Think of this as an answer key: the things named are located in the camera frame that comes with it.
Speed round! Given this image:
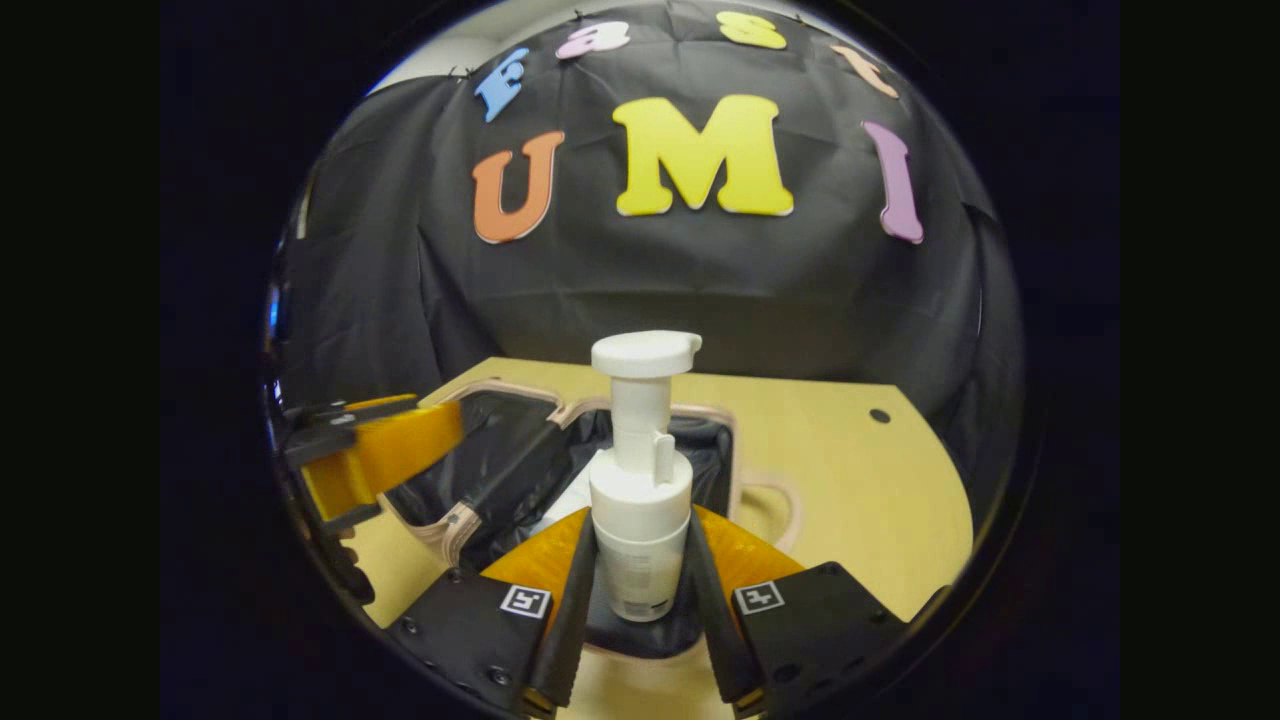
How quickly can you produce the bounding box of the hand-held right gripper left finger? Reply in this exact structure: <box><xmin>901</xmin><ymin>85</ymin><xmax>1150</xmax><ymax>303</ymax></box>
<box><xmin>383</xmin><ymin>506</ymin><xmax>600</xmax><ymax>720</ymax></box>

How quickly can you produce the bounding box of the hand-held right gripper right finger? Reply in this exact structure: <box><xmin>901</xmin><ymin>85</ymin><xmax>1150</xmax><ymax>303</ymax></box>
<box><xmin>683</xmin><ymin>505</ymin><xmax>909</xmax><ymax>720</ymax></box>

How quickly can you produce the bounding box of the pink suitcase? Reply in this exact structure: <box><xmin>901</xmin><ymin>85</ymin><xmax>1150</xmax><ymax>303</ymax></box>
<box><xmin>383</xmin><ymin>375</ymin><xmax>803</xmax><ymax>661</ymax></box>

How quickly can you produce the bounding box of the white pump bottle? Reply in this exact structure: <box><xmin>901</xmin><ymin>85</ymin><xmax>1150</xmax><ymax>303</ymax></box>
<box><xmin>588</xmin><ymin>330</ymin><xmax>704</xmax><ymax>624</ymax></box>

